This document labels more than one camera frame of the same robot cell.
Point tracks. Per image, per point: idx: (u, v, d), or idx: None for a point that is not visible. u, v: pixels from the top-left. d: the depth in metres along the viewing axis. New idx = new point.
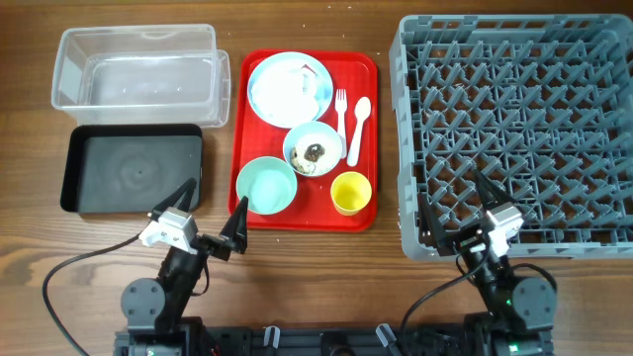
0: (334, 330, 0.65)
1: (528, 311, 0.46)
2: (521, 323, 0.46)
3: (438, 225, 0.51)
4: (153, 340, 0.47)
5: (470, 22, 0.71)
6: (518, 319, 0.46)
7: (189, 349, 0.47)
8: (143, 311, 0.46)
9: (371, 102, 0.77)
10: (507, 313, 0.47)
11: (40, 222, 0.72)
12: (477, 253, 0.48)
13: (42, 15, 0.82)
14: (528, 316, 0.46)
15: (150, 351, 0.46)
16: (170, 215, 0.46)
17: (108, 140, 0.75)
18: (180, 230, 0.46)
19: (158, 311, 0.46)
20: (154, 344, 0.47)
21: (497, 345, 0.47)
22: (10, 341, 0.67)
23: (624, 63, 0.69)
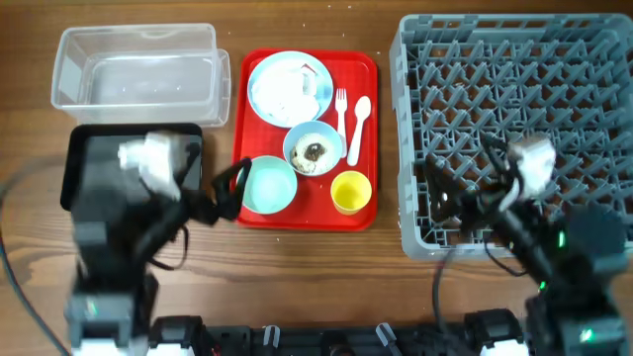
0: (334, 330, 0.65)
1: (586, 249, 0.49)
2: (585, 265, 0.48)
3: (454, 187, 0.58)
4: (97, 293, 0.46)
5: (470, 21, 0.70)
6: (578, 267, 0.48)
7: (138, 301, 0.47)
8: (87, 226, 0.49)
9: (371, 101, 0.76)
10: (568, 266, 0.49)
11: (40, 222, 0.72)
12: (502, 210, 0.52)
13: (42, 14, 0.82)
14: (585, 259, 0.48)
15: (92, 306, 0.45)
16: (153, 138, 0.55)
17: (108, 139, 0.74)
18: (164, 147, 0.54)
19: (110, 225, 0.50)
20: (97, 297, 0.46)
21: (563, 323, 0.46)
22: (10, 340, 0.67)
23: (624, 63, 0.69)
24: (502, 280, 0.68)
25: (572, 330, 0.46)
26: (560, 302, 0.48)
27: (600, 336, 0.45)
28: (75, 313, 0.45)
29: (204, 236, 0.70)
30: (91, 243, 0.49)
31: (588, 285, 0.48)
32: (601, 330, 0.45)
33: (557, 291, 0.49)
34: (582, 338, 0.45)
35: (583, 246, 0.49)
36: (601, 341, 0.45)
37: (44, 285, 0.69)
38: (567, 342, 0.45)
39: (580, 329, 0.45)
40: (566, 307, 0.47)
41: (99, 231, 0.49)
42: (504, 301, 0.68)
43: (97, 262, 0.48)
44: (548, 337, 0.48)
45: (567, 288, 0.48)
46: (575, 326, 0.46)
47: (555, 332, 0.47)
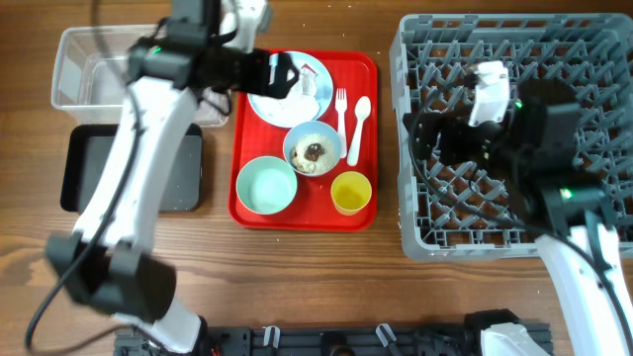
0: (334, 330, 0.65)
1: (561, 129, 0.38)
2: (542, 110, 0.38)
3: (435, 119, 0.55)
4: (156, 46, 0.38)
5: (470, 21, 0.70)
6: (535, 123, 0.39)
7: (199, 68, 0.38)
8: (177, 15, 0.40)
9: (371, 101, 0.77)
10: (525, 125, 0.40)
11: (40, 222, 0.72)
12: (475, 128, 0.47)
13: (41, 14, 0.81)
14: (555, 119, 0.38)
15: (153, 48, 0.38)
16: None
17: (107, 139, 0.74)
18: None
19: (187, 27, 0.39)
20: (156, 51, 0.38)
21: (543, 191, 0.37)
22: (10, 340, 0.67)
23: (624, 63, 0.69)
24: (502, 280, 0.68)
25: (553, 196, 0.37)
26: (536, 170, 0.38)
27: (583, 198, 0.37)
28: (132, 99, 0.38)
29: (204, 236, 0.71)
30: (180, 25, 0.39)
31: (565, 138, 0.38)
32: (580, 196, 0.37)
33: (527, 155, 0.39)
34: (561, 201, 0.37)
35: (546, 94, 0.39)
36: (581, 207, 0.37)
37: (44, 285, 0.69)
38: (548, 205, 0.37)
39: (558, 190, 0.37)
40: (545, 170, 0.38)
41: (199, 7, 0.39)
42: (504, 302, 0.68)
43: (158, 57, 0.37)
44: (529, 204, 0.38)
45: (533, 140, 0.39)
46: (554, 190, 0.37)
47: (537, 197, 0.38)
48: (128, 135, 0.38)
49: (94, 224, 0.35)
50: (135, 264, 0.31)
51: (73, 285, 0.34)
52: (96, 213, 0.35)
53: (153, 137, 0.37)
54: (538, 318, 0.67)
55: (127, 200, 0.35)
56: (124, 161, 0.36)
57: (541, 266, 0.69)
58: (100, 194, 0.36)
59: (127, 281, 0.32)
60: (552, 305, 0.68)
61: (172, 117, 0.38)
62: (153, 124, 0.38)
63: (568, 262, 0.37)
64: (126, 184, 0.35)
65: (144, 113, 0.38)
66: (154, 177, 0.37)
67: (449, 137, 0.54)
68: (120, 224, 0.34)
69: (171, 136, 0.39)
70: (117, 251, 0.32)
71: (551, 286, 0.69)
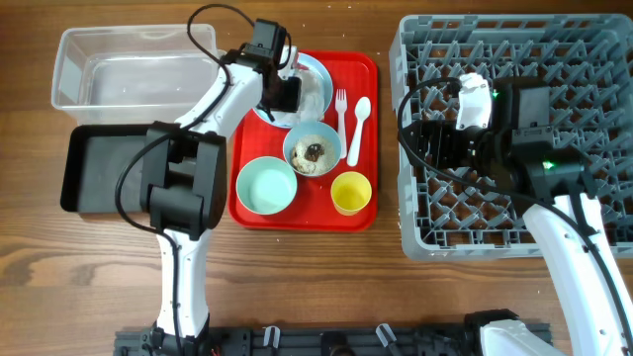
0: (334, 330, 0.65)
1: (532, 110, 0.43)
2: (515, 93, 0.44)
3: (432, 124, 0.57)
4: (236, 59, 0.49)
5: (470, 22, 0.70)
6: (510, 104, 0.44)
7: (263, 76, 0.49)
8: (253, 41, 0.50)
9: (371, 102, 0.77)
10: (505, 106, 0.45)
11: (40, 222, 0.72)
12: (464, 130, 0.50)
13: (42, 14, 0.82)
14: (527, 100, 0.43)
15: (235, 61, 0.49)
16: None
17: (108, 139, 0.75)
18: None
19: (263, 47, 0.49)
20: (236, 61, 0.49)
21: (527, 165, 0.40)
22: (10, 340, 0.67)
23: (624, 63, 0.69)
24: (502, 280, 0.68)
25: (537, 170, 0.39)
26: (518, 148, 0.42)
27: (565, 169, 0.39)
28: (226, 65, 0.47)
29: None
30: (257, 48, 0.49)
31: (538, 118, 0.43)
32: (563, 166, 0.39)
33: (506, 138, 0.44)
34: (543, 173, 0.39)
35: (518, 80, 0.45)
36: (563, 177, 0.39)
37: (44, 286, 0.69)
38: (531, 176, 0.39)
39: (540, 162, 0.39)
40: (525, 147, 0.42)
41: (272, 34, 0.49)
42: (504, 302, 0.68)
43: (243, 61, 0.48)
44: (513, 176, 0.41)
45: (512, 123, 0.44)
46: (536, 160, 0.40)
47: (521, 171, 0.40)
48: (219, 83, 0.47)
49: (189, 120, 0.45)
50: (218, 150, 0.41)
51: (155, 165, 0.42)
52: (189, 116, 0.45)
53: (236, 92, 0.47)
54: (538, 318, 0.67)
55: (213, 116, 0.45)
56: (211, 97, 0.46)
57: (542, 266, 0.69)
58: (193, 109, 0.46)
59: (208, 165, 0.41)
60: (551, 305, 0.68)
61: (250, 85, 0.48)
62: (238, 81, 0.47)
63: (554, 228, 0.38)
64: (213, 108, 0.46)
65: (233, 78, 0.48)
66: (233, 112, 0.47)
67: (438, 143, 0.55)
68: (207, 128, 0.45)
69: (243, 101, 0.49)
70: (202, 141, 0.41)
71: (551, 286, 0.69)
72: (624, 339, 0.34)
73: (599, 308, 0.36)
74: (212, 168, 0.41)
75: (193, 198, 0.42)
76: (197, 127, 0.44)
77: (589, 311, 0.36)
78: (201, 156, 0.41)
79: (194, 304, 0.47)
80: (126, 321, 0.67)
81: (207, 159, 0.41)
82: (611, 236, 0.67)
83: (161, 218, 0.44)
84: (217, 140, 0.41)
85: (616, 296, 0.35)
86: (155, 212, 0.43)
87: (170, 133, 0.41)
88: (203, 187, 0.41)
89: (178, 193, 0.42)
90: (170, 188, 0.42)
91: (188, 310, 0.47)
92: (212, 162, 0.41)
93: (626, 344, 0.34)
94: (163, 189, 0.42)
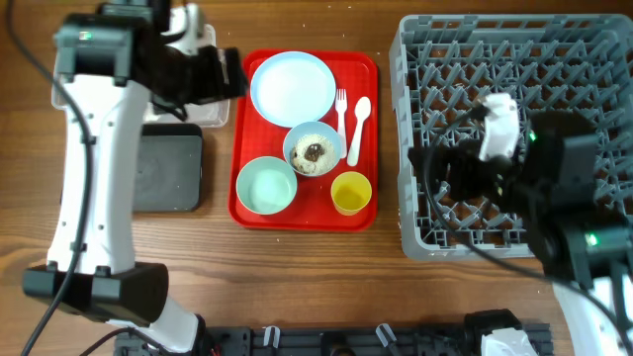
0: (334, 330, 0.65)
1: (576, 163, 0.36)
2: (558, 142, 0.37)
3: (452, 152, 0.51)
4: (91, 25, 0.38)
5: (470, 22, 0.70)
6: (549, 154, 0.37)
7: (141, 47, 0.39)
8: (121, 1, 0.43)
9: (371, 101, 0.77)
10: (539, 158, 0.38)
11: (40, 222, 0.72)
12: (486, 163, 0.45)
13: (42, 15, 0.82)
14: (574, 151, 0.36)
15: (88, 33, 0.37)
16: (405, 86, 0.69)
17: None
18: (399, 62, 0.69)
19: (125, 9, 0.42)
20: (91, 29, 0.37)
21: (568, 234, 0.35)
22: (11, 340, 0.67)
23: (624, 63, 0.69)
24: (502, 280, 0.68)
25: (579, 244, 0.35)
26: (556, 210, 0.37)
27: (609, 245, 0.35)
28: (73, 105, 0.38)
29: (203, 236, 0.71)
30: (123, 6, 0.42)
31: (584, 173, 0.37)
32: (606, 240, 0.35)
33: (544, 194, 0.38)
34: (586, 248, 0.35)
35: (561, 125, 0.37)
36: (604, 254, 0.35)
37: None
38: (572, 251, 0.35)
39: (583, 233, 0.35)
40: (564, 208, 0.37)
41: None
42: (504, 302, 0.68)
43: (96, 36, 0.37)
44: (551, 248, 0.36)
45: (551, 175, 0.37)
46: (580, 234, 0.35)
47: (559, 241, 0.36)
48: (77, 146, 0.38)
49: (69, 238, 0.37)
50: (118, 293, 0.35)
51: (65, 307, 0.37)
52: (62, 230, 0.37)
53: (107, 149, 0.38)
54: (538, 318, 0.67)
55: (92, 226, 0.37)
56: (83, 170, 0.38)
57: None
58: (61, 221, 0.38)
59: (112, 306, 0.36)
60: (551, 305, 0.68)
61: (120, 124, 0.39)
62: (101, 131, 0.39)
63: (589, 317, 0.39)
64: (88, 213, 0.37)
65: (89, 120, 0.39)
66: (117, 189, 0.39)
67: (457, 174, 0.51)
68: (91, 254, 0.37)
69: (127, 136, 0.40)
70: (95, 286, 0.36)
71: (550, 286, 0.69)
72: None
73: None
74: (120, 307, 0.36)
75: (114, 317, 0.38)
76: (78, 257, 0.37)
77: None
78: (100, 300, 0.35)
79: (175, 339, 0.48)
80: None
81: (106, 301, 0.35)
82: None
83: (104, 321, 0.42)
84: (113, 280, 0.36)
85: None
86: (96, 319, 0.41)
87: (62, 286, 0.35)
88: (125, 314, 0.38)
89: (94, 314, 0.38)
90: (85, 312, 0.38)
91: (171, 343, 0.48)
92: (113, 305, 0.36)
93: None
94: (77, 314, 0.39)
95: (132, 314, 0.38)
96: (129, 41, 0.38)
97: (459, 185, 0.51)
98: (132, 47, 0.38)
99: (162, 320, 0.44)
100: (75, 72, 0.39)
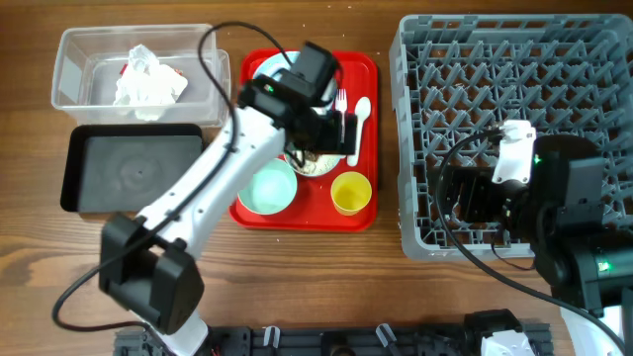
0: (334, 330, 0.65)
1: (582, 186, 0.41)
2: (564, 165, 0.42)
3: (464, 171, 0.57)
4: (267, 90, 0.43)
5: (470, 22, 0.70)
6: (559, 176, 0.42)
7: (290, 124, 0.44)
8: (296, 67, 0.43)
9: (371, 102, 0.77)
10: (545, 181, 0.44)
11: (39, 222, 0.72)
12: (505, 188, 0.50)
13: (41, 14, 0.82)
14: (579, 173, 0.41)
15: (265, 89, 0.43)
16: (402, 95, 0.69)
17: (108, 140, 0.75)
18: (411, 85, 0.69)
19: (305, 77, 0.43)
20: (264, 92, 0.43)
21: (580, 256, 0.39)
22: (10, 341, 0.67)
23: (624, 63, 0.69)
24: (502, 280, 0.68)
25: (591, 266, 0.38)
26: (564, 230, 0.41)
27: (621, 270, 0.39)
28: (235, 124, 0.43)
29: None
30: (296, 78, 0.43)
31: (589, 195, 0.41)
32: (618, 268, 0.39)
33: (551, 215, 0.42)
34: (597, 273, 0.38)
35: (571, 148, 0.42)
36: (616, 279, 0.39)
37: (44, 286, 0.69)
38: (583, 275, 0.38)
39: (596, 260, 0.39)
40: (571, 230, 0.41)
41: (319, 64, 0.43)
42: (505, 302, 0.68)
43: (266, 98, 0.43)
44: (561, 272, 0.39)
45: (558, 199, 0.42)
46: (592, 259, 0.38)
47: (569, 264, 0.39)
48: (219, 148, 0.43)
49: (163, 210, 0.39)
50: (180, 272, 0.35)
51: (115, 267, 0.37)
52: (166, 200, 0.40)
53: (241, 160, 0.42)
54: (539, 318, 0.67)
55: (193, 208, 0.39)
56: (208, 170, 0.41)
57: None
58: (172, 191, 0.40)
59: (165, 283, 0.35)
60: (551, 305, 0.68)
61: (260, 148, 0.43)
62: (243, 148, 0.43)
63: (599, 344, 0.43)
64: (196, 197, 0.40)
65: (240, 136, 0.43)
66: (226, 195, 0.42)
67: (471, 195, 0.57)
68: (180, 226, 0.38)
69: (257, 161, 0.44)
70: (165, 256, 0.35)
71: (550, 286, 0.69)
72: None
73: None
74: (169, 287, 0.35)
75: (150, 306, 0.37)
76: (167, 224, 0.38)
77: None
78: (158, 271, 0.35)
79: (179, 342, 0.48)
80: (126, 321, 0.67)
81: (166, 277, 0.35)
82: None
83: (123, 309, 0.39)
84: (182, 259, 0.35)
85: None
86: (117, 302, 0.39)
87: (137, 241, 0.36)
88: (160, 300, 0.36)
89: (135, 292, 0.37)
90: (130, 284, 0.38)
91: (175, 346, 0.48)
92: (169, 283, 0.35)
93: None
94: (119, 286, 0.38)
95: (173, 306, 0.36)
96: (283, 116, 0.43)
97: (472, 207, 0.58)
98: (283, 120, 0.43)
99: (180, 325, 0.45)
100: (248, 106, 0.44)
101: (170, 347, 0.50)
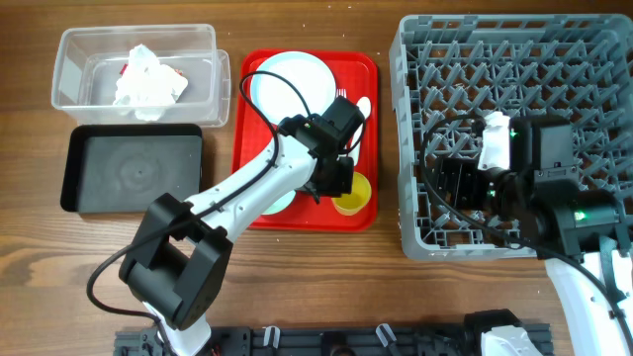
0: (334, 330, 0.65)
1: (553, 149, 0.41)
2: (536, 131, 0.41)
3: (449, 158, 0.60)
4: (307, 128, 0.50)
5: (470, 22, 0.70)
6: (531, 143, 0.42)
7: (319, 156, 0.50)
8: (327, 115, 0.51)
9: (371, 102, 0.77)
10: (520, 149, 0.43)
11: (39, 222, 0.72)
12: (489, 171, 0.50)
13: (42, 14, 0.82)
14: (549, 138, 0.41)
15: (306, 127, 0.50)
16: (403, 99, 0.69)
17: (108, 139, 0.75)
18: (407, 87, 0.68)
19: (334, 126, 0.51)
20: (304, 131, 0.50)
21: (558, 210, 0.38)
22: (11, 341, 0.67)
23: (624, 63, 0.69)
24: (502, 280, 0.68)
25: (569, 220, 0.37)
26: (541, 189, 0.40)
27: (594, 221, 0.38)
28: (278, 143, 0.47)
29: None
30: (328, 125, 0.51)
31: (563, 158, 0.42)
32: (593, 213, 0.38)
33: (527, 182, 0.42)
34: (576, 222, 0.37)
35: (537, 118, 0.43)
36: (593, 228, 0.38)
37: (44, 286, 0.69)
38: (560, 225, 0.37)
39: (573, 210, 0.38)
40: (548, 188, 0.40)
41: (349, 117, 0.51)
42: (504, 302, 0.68)
43: (306, 134, 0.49)
44: (540, 225, 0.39)
45: (533, 162, 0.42)
46: (568, 212, 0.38)
47: (548, 218, 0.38)
48: (262, 160, 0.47)
49: (208, 200, 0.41)
50: (218, 257, 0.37)
51: (148, 250, 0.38)
52: (211, 194, 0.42)
53: (279, 175, 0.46)
54: (538, 318, 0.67)
55: (235, 204, 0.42)
56: (251, 176, 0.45)
57: (542, 267, 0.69)
58: (217, 187, 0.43)
59: (201, 267, 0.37)
60: (551, 305, 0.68)
61: (295, 171, 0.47)
62: (282, 165, 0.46)
63: (580, 291, 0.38)
64: (239, 195, 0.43)
65: (281, 157, 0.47)
66: (261, 202, 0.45)
67: (457, 182, 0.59)
68: (222, 217, 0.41)
69: (289, 184, 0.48)
70: (206, 241, 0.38)
71: (550, 286, 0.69)
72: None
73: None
74: (205, 272, 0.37)
75: (175, 292, 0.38)
76: (210, 214, 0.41)
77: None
78: (198, 253, 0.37)
79: (183, 340, 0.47)
80: (127, 321, 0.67)
81: (206, 259, 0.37)
82: None
83: (138, 296, 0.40)
84: (222, 244, 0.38)
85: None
86: (135, 288, 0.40)
87: (179, 224, 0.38)
88: (189, 285, 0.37)
89: (160, 278, 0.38)
90: (155, 270, 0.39)
91: (177, 345, 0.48)
92: (206, 267, 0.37)
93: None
94: (145, 270, 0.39)
95: (200, 293, 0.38)
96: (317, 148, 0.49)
97: (460, 192, 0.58)
98: (316, 152, 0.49)
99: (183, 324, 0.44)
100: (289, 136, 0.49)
101: (172, 346, 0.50)
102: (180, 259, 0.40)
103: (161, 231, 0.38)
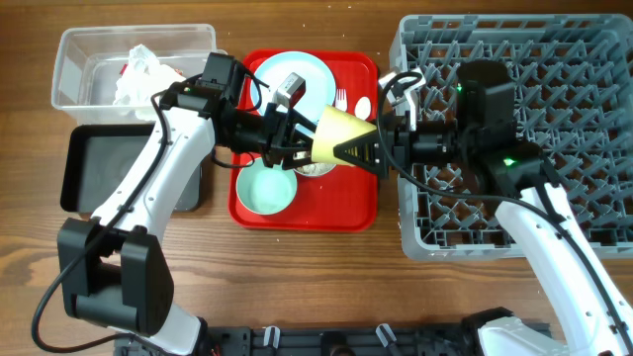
0: (334, 330, 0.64)
1: (494, 108, 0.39)
2: (480, 94, 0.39)
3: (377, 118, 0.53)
4: (187, 90, 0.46)
5: (469, 22, 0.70)
6: (475, 103, 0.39)
7: (215, 112, 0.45)
8: (208, 74, 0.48)
9: (371, 102, 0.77)
10: (467, 106, 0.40)
11: (40, 222, 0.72)
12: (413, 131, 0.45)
13: (42, 15, 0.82)
14: (494, 99, 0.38)
15: (187, 89, 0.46)
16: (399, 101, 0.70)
17: (108, 140, 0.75)
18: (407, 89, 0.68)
19: (219, 80, 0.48)
20: (187, 92, 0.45)
21: (491, 165, 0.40)
22: (10, 341, 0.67)
23: (624, 63, 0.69)
24: (502, 280, 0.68)
25: (500, 170, 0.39)
26: (485, 145, 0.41)
27: (523, 167, 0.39)
28: (162, 120, 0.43)
29: (203, 236, 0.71)
30: (210, 82, 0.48)
31: (504, 116, 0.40)
32: (522, 162, 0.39)
33: (475, 133, 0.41)
34: (505, 170, 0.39)
35: (483, 75, 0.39)
36: (524, 172, 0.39)
37: (43, 285, 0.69)
38: (495, 177, 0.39)
39: (501, 160, 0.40)
40: (490, 142, 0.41)
41: (227, 67, 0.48)
42: (504, 302, 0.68)
43: (188, 97, 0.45)
44: (481, 179, 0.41)
45: (477, 120, 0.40)
46: (498, 160, 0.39)
47: (486, 174, 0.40)
48: (154, 142, 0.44)
49: (113, 207, 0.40)
50: (146, 251, 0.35)
51: (78, 278, 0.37)
52: (115, 199, 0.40)
53: (177, 151, 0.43)
54: (539, 318, 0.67)
55: (143, 196, 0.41)
56: (147, 163, 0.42)
57: None
58: (118, 190, 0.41)
59: (134, 271, 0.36)
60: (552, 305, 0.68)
61: (194, 137, 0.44)
62: (178, 140, 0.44)
63: (525, 222, 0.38)
64: (145, 186, 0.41)
65: (172, 133, 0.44)
66: (172, 181, 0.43)
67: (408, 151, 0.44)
68: (135, 215, 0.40)
69: (195, 150, 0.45)
70: (127, 242, 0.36)
71: None
72: (611, 317, 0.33)
73: (577, 283, 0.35)
74: (142, 273, 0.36)
75: (126, 306, 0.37)
76: (122, 218, 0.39)
77: (579, 314, 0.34)
78: (128, 260, 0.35)
79: (176, 341, 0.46)
80: None
81: (135, 263, 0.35)
82: (611, 235, 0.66)
83: (101, 323, 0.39)
84: (145, 240, 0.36)
85: (592, 272, 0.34)
86: (90, 318, 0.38)
87: (95, 239, 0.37)
88: (135, 290, 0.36)
89: (110, 295, 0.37)
90: (99, 295, 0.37)
91: (171, 346, 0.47)
92: (139, 266, 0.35)
93: (614, 322, 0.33)
94: (87, 298, 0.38)
95: (146, 292, 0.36)
96: (208, 103, 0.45)
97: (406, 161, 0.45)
98: (208, 110, 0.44)
99: (165, 327, 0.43)
100: (170, 107, 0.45)
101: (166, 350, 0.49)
102: (116, 271, 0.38)
103: (80, 254, 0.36)
